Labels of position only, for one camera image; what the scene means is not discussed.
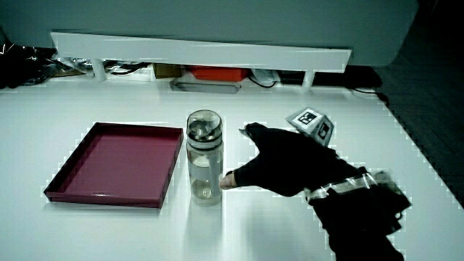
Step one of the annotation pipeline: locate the person's right hand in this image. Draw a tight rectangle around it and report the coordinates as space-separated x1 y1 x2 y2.
219 107 365 199

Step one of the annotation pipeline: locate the clear plastic bottle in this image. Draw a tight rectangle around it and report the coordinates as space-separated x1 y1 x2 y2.
185 109 225 207

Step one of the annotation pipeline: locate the person's right forearm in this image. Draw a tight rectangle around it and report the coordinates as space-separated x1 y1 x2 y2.
303 167 413 261

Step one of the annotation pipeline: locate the white pouch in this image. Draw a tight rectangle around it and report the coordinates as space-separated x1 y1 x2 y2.
250 68 281 84

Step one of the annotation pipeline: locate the grey flat case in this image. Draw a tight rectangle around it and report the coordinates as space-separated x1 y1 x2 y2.
169 78 242 95

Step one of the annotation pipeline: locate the orange box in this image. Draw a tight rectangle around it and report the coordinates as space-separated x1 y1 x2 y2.
188 65 251 83

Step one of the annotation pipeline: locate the white desk shelf riser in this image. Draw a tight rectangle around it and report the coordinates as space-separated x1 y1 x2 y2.
50 31 353 88

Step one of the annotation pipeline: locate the brown cardboard box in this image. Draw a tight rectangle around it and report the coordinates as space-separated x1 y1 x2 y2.
152 62 185 80

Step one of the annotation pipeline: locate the maroon rectangular tray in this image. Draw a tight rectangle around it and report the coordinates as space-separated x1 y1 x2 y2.
43 122 185 210

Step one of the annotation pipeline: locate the black plastic bag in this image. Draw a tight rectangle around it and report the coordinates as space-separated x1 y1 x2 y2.
0 41 59 90

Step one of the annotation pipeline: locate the black cable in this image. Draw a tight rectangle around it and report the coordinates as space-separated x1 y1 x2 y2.
348 86 390 107

